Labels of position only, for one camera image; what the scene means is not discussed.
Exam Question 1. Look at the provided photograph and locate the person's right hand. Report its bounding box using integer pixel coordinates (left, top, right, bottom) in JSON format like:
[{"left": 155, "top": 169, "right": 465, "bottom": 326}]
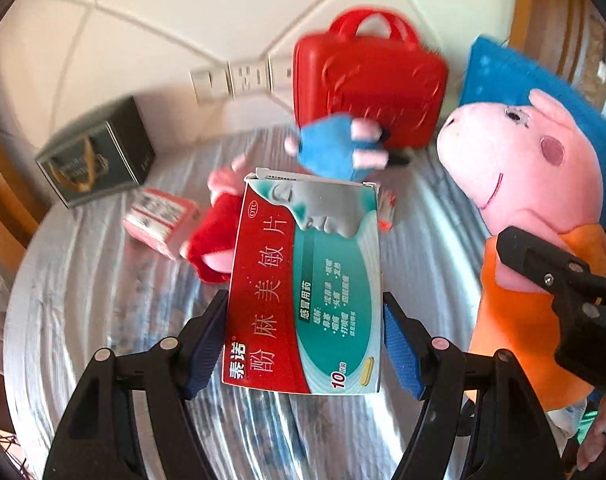
[{"left": 577, "top": 395, "right": 606, "bottom": 467}]

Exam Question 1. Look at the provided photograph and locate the dark gift box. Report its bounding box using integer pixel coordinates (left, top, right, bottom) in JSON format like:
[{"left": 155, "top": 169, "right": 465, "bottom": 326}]
[{"left": 34, "top": 96, "right": 157, "bottom": 209}]

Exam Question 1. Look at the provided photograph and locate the white wall socket panel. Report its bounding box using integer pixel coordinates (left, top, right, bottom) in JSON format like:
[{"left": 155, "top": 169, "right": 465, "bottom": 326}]
[{"left": 190, "top": 52, "right": 296, "bottom": 103}]

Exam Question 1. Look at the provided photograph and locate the red plastic case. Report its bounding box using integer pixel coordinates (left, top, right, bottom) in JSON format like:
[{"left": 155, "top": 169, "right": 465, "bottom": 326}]
[{"left": 292, "top": 7, "right": 450, "bottom": 151}]

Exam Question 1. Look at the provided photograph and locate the red-dress pig plush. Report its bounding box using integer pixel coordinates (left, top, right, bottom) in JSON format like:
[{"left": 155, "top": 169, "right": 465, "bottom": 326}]
[{"left": 179, "top": 154, "right": 251, "bottom": 283}]

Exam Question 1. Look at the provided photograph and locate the grey printed cloth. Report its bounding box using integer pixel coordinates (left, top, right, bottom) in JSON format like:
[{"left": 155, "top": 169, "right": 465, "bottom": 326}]
[{"left": 3, "top": 132, "right": 488, "bottom": 480}]

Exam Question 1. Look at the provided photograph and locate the red and white medicine box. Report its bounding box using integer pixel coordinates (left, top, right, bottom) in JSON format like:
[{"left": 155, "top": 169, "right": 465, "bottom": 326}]
[{"left": 222, "top": 167, "right": 384, "bottom": 397}]

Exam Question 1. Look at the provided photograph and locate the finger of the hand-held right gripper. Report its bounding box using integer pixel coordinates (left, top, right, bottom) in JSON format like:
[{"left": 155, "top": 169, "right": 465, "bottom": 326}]
[{"left": 495, "top": 226, "right": 591, "bottom": 303}]

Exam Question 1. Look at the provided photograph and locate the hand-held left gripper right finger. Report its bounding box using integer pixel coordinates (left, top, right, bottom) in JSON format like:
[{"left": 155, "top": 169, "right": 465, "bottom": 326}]
[{"left": 383, "top": 291, "right": 566, "bottom": 480}]

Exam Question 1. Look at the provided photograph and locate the wooden wall trim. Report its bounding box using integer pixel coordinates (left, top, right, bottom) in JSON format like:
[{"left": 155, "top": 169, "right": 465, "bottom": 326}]
[
  {"left": 0, "top": 155, "right": 40, "bottom": 256},
  {"left": 508, "top": 0, "right": 606, "bottom": 126}
]

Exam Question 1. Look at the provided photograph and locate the pink tissue pack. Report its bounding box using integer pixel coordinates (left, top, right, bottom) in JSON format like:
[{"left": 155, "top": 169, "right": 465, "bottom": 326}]
[{"left": 123, "top": 187, "right": 201, "bottom": 261}]

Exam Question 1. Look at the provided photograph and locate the orange-dress pig plush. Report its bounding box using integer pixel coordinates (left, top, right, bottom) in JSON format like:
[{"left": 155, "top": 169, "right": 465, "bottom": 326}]
[{"left": 435, "top": 89, "right": 606, "bottom": 441}]

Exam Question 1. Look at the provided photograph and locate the blue-dress pig plush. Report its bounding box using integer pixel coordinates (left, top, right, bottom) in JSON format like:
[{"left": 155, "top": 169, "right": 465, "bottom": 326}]
[{"left": 284, "top": 114, "right": 391, "bottom": 183}]

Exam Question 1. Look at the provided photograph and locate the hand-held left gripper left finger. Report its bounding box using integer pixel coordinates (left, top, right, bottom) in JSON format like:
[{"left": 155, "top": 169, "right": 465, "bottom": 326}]
[{"left": 42, "top": 290, "right": 229, "bottom": 480}]

